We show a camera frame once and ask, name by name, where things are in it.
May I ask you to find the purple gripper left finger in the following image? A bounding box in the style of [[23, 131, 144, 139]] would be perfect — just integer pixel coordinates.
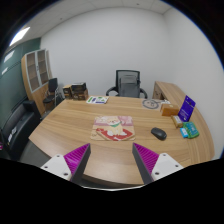
[[42, 144, 91, 184]]

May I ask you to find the black computer mouse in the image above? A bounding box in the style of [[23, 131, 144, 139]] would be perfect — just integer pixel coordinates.
[[151, 127, 167, 140]]

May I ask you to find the small black side chair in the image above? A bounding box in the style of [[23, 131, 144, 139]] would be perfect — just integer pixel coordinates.
[[43, 78, 63, 105]]

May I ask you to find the grey backpack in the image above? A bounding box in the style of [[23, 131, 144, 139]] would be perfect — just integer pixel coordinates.
[[119, 75, 140, 98]]

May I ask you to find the yellow small box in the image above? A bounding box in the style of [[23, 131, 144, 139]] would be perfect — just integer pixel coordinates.
[[171, 115, 183, 128]]

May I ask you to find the dark small box left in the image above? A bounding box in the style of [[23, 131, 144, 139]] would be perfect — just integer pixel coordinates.
[[63, 85, 72, 99]]

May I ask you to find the wooden side desk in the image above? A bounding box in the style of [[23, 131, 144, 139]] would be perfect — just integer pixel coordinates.
[[152, 81, 186, 107]]

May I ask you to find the brown cardboard box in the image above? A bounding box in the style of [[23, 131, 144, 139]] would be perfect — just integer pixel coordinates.
[[72, 90, 88, 100]]

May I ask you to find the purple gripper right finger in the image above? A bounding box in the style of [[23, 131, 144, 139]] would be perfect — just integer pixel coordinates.
[[132, 143, 183, 185]]

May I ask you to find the blue small packet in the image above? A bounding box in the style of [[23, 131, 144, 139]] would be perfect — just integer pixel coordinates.
[[180, 128, 188, 138]]

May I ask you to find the black mesh office chair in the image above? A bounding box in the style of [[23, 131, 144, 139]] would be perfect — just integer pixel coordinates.
[[106, 70, 148, 99]]

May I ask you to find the white green leaflet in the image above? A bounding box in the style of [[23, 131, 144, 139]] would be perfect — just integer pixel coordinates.
[[86, 96, 109, 104]]

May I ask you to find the black leather sofa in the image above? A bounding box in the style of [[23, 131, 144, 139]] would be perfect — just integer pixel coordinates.
[[0, 100, 41, 161]]

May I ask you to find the cartoon dog mouse pad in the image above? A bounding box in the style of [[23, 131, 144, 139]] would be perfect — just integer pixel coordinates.
[[90, 116, 135, 141]]

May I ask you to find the orange cardboard box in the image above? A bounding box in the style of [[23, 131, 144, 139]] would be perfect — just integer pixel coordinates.
[[160, 104, 179, 116]]

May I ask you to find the black box on top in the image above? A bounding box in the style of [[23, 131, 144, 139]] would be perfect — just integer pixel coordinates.
[[71, 82, 87, 93]]

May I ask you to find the green packet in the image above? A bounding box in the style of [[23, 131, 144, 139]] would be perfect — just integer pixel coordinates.
[[183, 122, 199, 139]]

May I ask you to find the wooden bookcase cabinet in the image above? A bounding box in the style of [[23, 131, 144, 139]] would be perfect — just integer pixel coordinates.
[[21, 49, 52, 115]]

